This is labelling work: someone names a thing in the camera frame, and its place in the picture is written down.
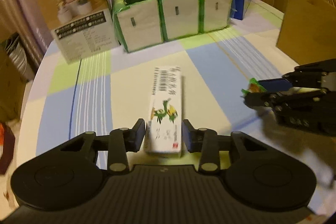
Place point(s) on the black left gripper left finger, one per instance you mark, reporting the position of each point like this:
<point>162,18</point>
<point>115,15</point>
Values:
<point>121,141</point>

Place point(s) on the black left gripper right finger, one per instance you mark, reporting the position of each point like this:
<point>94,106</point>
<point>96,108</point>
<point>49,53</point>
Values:
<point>205,141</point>

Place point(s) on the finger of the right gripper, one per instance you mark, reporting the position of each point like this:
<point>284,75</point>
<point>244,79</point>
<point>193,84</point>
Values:
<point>262,99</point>
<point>319,75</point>

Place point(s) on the small green snack packet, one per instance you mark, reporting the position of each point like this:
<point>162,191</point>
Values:
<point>253,87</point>

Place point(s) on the white long ointment box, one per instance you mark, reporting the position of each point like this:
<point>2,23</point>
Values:
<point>164,126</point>

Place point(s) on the brown cardboard box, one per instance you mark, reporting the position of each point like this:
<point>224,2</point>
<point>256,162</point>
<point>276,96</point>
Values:
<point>307,33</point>

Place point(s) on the right tissue pack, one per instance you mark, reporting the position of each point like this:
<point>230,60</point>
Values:
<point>214,14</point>

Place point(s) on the tissue pack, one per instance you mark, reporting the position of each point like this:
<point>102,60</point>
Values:
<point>180,18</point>
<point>137,26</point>
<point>214,14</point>

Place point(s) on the dark wooden tissue holder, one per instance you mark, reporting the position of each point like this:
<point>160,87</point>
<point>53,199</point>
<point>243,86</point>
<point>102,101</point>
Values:
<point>7,145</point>

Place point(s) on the middle tissue pack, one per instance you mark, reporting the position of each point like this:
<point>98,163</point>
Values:
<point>180,18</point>

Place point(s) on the left tissue pack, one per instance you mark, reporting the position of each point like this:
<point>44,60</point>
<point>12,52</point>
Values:
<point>137,26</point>

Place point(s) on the stacked cardboard boxes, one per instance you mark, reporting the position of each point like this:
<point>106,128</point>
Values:
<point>15,73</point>

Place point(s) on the white beige product box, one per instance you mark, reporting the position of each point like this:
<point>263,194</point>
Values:
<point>80,28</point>

